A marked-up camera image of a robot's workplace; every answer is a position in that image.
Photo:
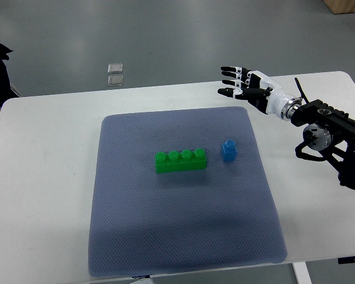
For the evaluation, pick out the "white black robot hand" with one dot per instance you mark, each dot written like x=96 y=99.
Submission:
x=259 y=90

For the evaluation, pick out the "small blue block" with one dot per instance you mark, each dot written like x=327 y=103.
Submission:
x=229 y=151

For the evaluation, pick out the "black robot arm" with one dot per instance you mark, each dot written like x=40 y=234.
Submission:
x=329 y=136

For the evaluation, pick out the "long green block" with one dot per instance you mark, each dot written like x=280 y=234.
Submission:
x=175 y=161

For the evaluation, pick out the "wooden box corner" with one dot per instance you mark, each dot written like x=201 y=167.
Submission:
x=341 y=6

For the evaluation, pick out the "upper metal floor plate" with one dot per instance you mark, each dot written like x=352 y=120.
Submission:
x=115 y=68

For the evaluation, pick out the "blue-grey textured mat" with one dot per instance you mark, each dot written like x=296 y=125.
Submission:
x=148 y=223

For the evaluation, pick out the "white table leg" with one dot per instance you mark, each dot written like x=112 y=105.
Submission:
x=301 y=273

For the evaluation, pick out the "black table control panel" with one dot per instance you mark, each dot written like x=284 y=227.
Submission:
x=346 y=260

